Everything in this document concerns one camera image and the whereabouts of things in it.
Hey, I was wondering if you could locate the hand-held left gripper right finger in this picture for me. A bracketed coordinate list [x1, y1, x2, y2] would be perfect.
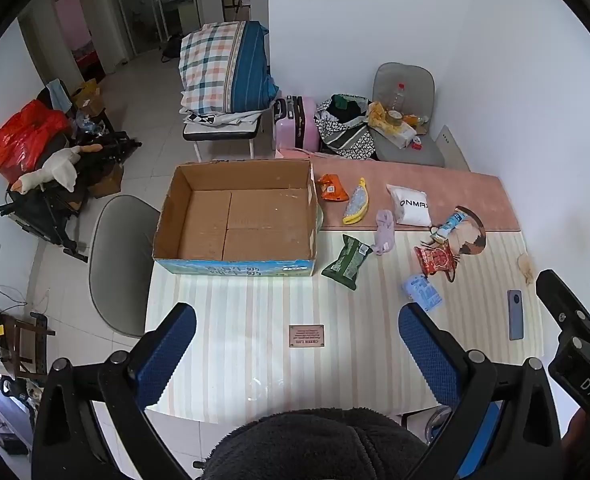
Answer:
[397, 302, 563, 480]

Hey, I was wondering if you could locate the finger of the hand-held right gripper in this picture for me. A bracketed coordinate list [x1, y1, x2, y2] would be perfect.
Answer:
[535, 269, 590, 347]

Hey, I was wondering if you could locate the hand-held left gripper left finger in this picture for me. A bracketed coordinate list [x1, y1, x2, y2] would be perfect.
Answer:
[32, 302, 198, 480]

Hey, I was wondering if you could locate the light blue tissue pack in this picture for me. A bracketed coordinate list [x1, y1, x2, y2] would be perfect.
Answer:
[402, 273, 443, 313]

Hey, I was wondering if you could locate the red snack packet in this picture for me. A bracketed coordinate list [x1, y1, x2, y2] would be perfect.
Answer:
[413, 241, 460, 282]

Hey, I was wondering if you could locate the green snack packet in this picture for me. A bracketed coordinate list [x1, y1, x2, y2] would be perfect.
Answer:
[321, 234, 373, 291]

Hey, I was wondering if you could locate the blue white tube packet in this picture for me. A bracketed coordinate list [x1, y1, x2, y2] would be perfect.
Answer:
[430, 210, 468, 243]

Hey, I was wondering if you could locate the purple sock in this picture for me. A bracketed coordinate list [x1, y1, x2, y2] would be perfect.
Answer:
[372, 208, 396, 257]

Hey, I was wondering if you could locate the white soft pack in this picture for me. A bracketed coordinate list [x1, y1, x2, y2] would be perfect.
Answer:
[386, 183, 432, 227]

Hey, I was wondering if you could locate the yellow banana-shaped pouch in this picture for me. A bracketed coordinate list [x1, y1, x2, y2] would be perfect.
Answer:
[342, 177, 371, 226]

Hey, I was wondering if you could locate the orange snack packet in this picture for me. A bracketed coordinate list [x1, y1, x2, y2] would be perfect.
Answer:
[319, 173, 350, 202]

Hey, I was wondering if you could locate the grey smartphone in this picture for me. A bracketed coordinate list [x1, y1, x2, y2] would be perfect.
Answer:
[508, 289, 524, 342]

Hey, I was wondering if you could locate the striped tablecloth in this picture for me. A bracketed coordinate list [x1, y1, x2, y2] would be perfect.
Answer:
[145, 230, 546, 423]

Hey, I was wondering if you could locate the grey shell chair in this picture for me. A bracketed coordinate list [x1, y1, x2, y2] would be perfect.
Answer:
[89, 195, 162, 338]

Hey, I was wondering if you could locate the brown label tag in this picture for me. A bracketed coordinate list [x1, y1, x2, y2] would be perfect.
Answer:
[289, 324, 325, 347]

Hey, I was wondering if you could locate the dark fleece clothing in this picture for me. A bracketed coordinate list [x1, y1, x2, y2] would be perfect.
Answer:
[202, 407, 428, 480]

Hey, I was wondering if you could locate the dark wooden chair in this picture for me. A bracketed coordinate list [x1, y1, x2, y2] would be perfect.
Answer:
[0, 292, 56, 386]

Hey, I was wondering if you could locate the white perforated panel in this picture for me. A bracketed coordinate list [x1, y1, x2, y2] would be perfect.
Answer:
[435, 125, 471, 171]

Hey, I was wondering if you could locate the small brown cardboard box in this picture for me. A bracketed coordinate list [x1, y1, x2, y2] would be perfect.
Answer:
[87, 162, 124, 198]

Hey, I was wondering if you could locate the black folded stroller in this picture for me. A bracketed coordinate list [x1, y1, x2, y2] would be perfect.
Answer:
[0, 130, 143, 263]

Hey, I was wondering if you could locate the pink mat with cat print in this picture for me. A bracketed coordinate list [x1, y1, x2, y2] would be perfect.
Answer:
[277, 147, 522, 257]

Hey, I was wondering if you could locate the white goose plush toy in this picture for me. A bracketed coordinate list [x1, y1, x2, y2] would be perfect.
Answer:
[14, 144, 104, 195]

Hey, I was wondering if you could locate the white wipes pack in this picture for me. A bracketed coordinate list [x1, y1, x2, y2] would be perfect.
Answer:
[382, 121, 418, 150]

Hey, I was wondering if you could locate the black white patterned bag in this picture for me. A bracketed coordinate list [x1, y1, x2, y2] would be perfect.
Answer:
[315, 94, 378, 161]

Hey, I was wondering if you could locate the yellow plastic bag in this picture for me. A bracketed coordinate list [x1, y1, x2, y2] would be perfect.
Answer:
[367, 101, 391, 128]

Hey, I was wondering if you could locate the clear plastic bottle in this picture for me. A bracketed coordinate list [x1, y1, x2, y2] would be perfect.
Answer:
[387, 82, 407, 113]

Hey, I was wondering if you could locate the pink suitcase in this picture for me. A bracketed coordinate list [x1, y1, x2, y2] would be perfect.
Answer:
[274, 95, 321, 153]

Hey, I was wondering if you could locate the red plastic bag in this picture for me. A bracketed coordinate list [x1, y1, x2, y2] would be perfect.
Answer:
[0, 100, 70, 181]

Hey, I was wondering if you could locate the grey cushioned chair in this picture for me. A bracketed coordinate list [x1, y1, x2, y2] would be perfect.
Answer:
[372, 62, 446, 168]

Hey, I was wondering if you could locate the cardboard box with yellow tape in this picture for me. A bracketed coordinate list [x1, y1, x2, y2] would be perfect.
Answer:
[70, 79, 106, 118]

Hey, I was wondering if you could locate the light blue towel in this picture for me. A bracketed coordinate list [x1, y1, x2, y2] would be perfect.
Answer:
[47, 79, 73, 111]

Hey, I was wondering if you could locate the plaid quilt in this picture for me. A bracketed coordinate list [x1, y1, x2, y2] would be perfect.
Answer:
[177, 21, 279, 113]

